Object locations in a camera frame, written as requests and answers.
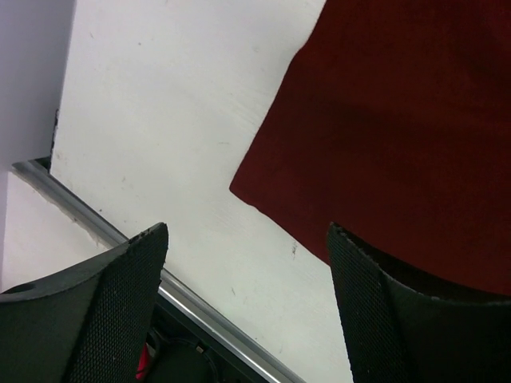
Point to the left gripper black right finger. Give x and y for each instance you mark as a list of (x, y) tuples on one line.
[(401, 324)]

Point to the dark red t-shirt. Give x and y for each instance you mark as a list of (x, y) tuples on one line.
[(393, 121)]

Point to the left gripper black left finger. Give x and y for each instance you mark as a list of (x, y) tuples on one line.
[(88, 322)]

